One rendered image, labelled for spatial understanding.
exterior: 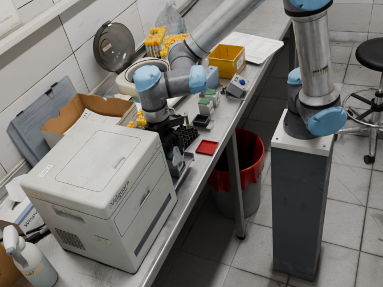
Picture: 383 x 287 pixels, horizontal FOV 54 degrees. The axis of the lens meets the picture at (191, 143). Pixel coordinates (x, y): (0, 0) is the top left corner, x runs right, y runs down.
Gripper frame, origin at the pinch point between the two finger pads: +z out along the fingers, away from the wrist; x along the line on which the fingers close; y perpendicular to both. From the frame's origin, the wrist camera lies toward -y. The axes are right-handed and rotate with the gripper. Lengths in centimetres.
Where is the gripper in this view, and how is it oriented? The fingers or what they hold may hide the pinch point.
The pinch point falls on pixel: (173, 159)
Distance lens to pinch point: 125.7
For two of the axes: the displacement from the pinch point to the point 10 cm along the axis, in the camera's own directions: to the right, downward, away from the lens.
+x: 9.0, 1.7, -4.0
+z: 1.5, 7.4, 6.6
